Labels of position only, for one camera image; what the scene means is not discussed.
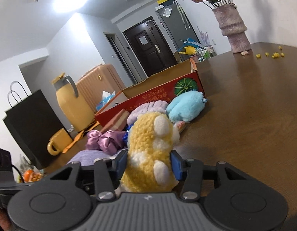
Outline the lavender towel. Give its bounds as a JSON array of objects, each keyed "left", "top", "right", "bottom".
[{"left": 68, "top": 150, "right": 121, "bottom": 166}]

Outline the left hand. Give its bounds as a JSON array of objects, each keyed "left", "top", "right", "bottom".
[{"left": 0, "top": 209, "right": 12, "bottom": 231}]

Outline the yellow thermos jug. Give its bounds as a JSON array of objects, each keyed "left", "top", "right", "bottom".
[{"left": 51, "top": 73, "right": 94, "bottom": 132}]

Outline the orange snack packet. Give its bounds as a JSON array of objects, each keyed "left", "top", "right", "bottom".
[{"left": 17, "top": 169, "right": 44, "bottom": 183}]

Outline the yellow white plush paw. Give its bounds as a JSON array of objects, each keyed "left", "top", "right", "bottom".
[{"left": 120, "top": 112, "right": 180, "bottom": 193}]

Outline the orange brown sponge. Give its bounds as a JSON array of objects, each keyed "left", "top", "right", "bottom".
[{"left": 101, "top": 109, "right": 130, "bottom": 134}]

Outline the dark entrance door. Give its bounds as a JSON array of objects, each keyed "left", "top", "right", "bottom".
[{"left": 123, "top": 17, "right": 177, "bottom": 77}]

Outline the wire rack with clutter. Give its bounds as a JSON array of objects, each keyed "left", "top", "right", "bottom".
[{"left": 178, "top": 29, "right": 217, "bottom": 62}]

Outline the purple satin bow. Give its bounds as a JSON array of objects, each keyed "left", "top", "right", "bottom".
[{"left": 86, "top": 130, "right": 125, "bottom": 155}]

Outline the black paper bag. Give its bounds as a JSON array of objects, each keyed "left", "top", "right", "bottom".
[{"left": 3, "top": 90, "right": 64, "bottom": 169}]

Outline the lilac ruffled headband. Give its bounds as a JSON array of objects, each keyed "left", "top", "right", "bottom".
[{"left": 126, "top": 100, "right": 169, "bottom": 125}]

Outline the pink textured vase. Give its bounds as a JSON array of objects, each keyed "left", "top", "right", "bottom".
[{"left": 212, "top": 4, "right": 251, "bottom": 53}]

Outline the grey refrigerator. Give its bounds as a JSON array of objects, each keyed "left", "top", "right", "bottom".
[{"left": 155, "top": 0, "right": 199, "bottom": 52}]

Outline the light blue plush toy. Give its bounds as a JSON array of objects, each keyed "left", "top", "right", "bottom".
[{"left": 166, "top": 90, "right": 207, "bottom": 123}]

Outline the peach suitcase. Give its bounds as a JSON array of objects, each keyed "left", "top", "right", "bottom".
[{"left": 76, "top": 64, "right": 125, "bottom": 113}]

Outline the red cardboard box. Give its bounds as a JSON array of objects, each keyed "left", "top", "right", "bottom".
[{"left": 95, "top": 59, "right": 204, "bottom": 127}]

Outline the yellow mug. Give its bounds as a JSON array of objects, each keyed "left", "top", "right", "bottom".
[{"left": 47, "top": 128, "right": 73, "bottom": 156}]

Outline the orange strap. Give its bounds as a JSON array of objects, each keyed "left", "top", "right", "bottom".
[{"left": 62, "top": 121, "right": 101, "bottom": 154}]

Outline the blue pocket tissue pack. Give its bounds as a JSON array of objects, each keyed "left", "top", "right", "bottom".
[{"left": 122, "top": 124, "right": 133, "bottom": 146}]

